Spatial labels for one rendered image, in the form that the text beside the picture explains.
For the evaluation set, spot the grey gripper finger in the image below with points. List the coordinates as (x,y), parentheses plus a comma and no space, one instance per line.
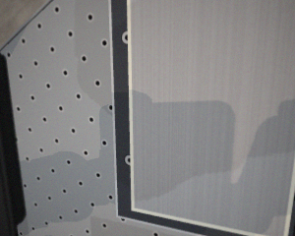
(12,201)

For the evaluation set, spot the dark grey plate nest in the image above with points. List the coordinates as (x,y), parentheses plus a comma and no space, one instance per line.
(118,27)

